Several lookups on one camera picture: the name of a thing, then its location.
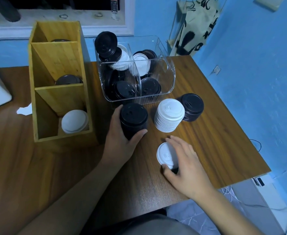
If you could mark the crumpled white tissue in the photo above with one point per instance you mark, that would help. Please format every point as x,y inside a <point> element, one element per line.
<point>24,110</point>

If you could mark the wooden three-compartment organizer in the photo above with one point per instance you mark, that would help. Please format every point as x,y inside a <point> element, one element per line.
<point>60,139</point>

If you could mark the white domed cup lid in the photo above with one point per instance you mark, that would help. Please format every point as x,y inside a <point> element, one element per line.
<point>165,154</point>
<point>169,115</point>

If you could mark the person's right hand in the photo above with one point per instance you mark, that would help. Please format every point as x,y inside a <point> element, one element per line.
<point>192,178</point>

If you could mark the person's left forearm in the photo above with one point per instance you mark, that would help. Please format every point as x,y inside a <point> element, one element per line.
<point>65,203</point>

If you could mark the cream wall plate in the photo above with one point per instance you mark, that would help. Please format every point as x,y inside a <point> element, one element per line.
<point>270,2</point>

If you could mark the white window frame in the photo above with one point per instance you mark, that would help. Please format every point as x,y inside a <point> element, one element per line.
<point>104,30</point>

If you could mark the clear plastic container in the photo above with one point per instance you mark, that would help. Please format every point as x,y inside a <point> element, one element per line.
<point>169,75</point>

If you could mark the cream tote bag black print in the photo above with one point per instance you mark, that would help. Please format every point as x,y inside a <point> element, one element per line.
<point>197,24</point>

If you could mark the short stack of black lids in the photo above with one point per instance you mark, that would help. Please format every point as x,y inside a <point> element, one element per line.
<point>192,103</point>

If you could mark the grey shirt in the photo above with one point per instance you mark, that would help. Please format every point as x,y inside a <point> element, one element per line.
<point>158,227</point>

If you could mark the white wall socket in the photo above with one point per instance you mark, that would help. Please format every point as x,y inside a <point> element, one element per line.
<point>216,70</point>

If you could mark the clear plastic water bottle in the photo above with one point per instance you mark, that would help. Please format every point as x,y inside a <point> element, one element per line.
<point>114,4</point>

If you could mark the person's left hand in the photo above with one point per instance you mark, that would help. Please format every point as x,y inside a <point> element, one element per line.
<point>116,151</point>

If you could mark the dark glass vase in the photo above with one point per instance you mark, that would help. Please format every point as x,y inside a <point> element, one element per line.
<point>7,10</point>

